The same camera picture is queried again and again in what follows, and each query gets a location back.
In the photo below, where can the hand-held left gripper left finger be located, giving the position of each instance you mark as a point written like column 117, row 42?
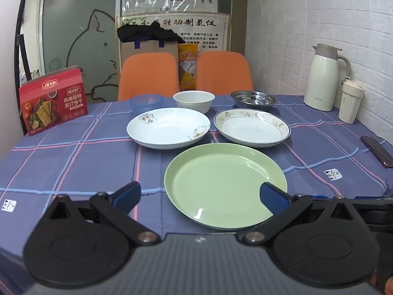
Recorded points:
column 127, row 195

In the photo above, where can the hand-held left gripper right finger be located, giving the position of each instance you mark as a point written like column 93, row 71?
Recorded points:
column 273, row 199

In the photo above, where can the green plate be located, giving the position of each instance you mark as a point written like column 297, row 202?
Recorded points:
column 221, row 178

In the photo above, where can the white bowl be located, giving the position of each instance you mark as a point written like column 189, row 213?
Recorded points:
column 193, row 100

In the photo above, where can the blue plaid tablecloth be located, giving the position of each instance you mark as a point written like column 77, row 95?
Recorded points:
column 92, row 159

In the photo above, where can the white plate with patterned rim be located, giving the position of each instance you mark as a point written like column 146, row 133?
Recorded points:
column 251, row 129

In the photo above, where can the white floral plate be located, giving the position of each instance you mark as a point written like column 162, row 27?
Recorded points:
column 169, row 127

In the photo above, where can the blue plastic bowl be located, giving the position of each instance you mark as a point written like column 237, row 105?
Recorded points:
column 144, row 101

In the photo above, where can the stainless steel bowl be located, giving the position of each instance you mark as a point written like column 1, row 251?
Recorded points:
column 253, row 99

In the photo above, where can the white lidded cup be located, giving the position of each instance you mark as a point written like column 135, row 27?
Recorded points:
column 350, row 104

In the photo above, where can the red cracker box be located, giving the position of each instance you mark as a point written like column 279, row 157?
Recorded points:
column 52, row 104

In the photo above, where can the orange chair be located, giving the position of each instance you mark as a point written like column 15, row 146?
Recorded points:
column 224, row 72
column 149, row 73

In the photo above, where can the white thermos jug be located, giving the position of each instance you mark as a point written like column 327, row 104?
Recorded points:
column 322, row 80

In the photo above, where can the yellow snack bag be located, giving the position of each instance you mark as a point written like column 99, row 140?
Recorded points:
column 188, row 67

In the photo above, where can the cardboard box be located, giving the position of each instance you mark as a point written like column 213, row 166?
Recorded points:
column 150, row 48

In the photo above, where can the black cloth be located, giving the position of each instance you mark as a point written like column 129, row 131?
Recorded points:
column 147, row 32

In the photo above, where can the frosted glass door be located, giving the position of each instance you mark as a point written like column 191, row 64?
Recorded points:
column 70, row 37

